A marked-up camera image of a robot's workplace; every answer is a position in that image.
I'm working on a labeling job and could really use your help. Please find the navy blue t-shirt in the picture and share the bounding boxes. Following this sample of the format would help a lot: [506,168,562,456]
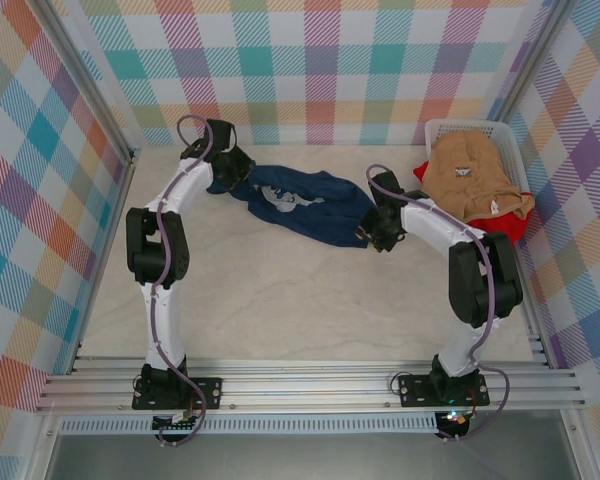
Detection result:
[205,163,376,250]

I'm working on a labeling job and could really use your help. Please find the tan t-shirt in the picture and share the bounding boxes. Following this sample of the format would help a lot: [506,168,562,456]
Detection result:
[422,132,537,224]

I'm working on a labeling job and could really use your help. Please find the red t-shirt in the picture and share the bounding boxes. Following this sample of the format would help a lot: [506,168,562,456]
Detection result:
[412,162,535,247]

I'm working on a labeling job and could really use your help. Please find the white plastic basket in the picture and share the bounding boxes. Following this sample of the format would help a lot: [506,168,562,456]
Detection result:
[423,118,533,197]

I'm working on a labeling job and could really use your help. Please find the aluminium left side rail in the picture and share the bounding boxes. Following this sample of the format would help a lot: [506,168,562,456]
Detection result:
[67,149,141,374]

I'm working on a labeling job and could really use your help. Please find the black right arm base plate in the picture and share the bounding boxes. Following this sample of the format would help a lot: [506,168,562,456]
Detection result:
[397,373,491,407]

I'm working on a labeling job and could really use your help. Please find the aluminium mounting rail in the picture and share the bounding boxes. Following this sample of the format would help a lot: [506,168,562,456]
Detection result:
[34,355,586,414]

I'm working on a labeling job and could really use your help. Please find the aluminium left corner post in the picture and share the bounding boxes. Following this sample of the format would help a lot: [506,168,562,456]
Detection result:
[32,0,141,166]

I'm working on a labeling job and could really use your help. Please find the aluminium corner post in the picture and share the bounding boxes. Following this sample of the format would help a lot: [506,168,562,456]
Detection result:
[497,0,579,124]
[32,0,141,166]

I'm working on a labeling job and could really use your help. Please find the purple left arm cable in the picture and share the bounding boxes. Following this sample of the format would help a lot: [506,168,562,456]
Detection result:
[149,115,219,447]

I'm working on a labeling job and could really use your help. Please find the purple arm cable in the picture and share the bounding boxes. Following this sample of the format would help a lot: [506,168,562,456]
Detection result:
[365,163,511,444]
[149,115,219,447]

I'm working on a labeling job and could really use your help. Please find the white slotted cable duct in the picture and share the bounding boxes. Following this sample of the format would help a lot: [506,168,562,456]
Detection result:
[59,412,439,435]

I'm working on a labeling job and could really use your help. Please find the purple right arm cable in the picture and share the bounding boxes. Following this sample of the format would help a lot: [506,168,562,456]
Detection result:
[365,163,511,444]

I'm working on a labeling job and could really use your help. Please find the aluminium right corner post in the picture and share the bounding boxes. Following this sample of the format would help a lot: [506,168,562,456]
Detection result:
[497,0,579,124]

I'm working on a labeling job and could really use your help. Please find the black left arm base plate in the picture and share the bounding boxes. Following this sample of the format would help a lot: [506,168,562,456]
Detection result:
[132,377,224,411]

